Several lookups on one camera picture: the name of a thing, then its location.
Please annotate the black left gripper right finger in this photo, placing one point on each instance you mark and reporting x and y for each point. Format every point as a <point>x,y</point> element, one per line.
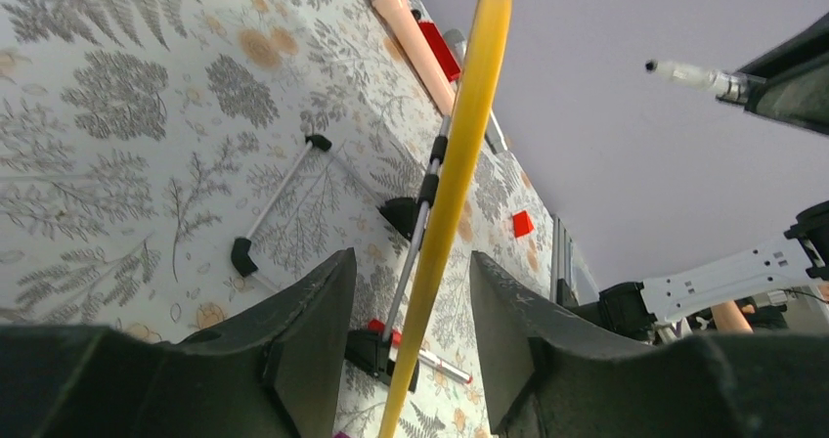
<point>547,372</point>

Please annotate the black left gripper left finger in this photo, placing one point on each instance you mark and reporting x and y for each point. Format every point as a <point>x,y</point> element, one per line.
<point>271,371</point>

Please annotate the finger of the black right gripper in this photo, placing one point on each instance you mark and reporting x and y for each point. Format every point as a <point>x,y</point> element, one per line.
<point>789,83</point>

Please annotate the yellow framed whiteboard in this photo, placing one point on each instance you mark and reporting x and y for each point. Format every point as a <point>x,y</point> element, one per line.
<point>474,99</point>

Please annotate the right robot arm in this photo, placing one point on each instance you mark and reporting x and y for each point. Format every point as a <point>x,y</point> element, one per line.
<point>658,306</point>

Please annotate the red capped white marker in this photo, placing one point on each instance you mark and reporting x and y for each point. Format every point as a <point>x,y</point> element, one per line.
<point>426,356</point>

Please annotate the red triangular block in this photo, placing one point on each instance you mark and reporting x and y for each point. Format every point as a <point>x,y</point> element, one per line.
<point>522,224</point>

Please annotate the red box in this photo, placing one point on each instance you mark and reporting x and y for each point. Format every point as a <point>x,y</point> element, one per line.
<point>440,50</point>

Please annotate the whiteboard wire stand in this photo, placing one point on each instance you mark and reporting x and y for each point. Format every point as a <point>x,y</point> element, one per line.
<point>320,202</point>

